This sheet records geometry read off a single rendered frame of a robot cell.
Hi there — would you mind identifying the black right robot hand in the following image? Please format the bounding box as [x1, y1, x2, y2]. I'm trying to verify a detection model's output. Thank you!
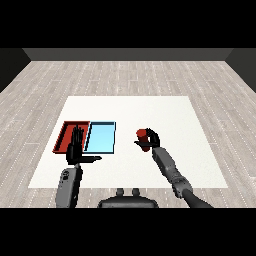
[133, 128, 161, 150]

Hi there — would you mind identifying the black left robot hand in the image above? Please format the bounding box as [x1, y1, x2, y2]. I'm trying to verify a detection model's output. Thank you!
[65, 124, 103, 166]

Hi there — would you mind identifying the small red can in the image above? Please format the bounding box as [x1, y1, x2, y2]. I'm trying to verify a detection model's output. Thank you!
[135, 128, 152, 153]

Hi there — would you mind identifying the red shallow open box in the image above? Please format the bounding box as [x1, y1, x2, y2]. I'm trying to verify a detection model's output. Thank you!
[52, 120, 91, 155]

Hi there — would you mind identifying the light blue shallow open box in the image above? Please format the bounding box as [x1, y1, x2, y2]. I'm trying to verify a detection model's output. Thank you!
[82, 121, 117, 155]

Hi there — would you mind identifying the dark grey robot body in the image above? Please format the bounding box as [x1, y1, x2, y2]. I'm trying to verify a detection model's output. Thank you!
[97, 188, 159, 209]

